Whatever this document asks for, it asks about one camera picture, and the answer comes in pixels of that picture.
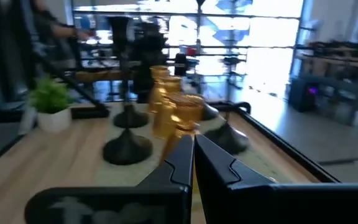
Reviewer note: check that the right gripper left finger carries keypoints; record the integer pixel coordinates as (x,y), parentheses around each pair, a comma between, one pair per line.
(166,202)

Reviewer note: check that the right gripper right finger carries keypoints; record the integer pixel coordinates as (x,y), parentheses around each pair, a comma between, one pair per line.
(244,202)

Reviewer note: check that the short black candlestick holder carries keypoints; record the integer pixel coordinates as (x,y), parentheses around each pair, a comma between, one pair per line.
(127,151)
(132,118)

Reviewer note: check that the tall black candlestick holder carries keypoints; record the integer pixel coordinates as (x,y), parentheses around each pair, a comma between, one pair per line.
(227,140)

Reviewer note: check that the amber ribbed glass candle holder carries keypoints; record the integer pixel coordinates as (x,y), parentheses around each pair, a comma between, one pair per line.
(185,110)
(163,118)
(158,73)

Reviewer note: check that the black computer tower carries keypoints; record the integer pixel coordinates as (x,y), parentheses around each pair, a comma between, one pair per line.
(304,93)

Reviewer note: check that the green plant in white pot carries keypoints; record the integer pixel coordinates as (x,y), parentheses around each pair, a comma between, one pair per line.
(53,99)

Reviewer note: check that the person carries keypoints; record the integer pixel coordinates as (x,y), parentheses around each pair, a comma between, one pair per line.
(47,25)

